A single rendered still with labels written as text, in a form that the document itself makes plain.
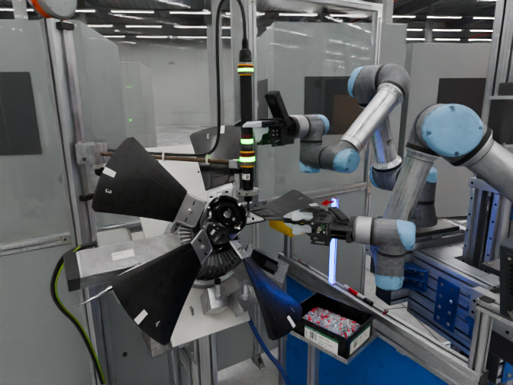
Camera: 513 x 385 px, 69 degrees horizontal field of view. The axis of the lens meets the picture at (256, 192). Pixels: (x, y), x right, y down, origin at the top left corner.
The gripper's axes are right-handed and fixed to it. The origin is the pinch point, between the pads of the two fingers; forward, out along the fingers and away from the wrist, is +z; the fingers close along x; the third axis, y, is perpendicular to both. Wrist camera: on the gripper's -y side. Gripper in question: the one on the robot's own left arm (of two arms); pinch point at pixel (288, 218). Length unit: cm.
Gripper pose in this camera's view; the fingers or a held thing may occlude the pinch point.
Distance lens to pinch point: 113.4
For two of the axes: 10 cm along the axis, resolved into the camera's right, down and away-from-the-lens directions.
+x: 0.6, 9.4, 3.4
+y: -3.8, 3.3, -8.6
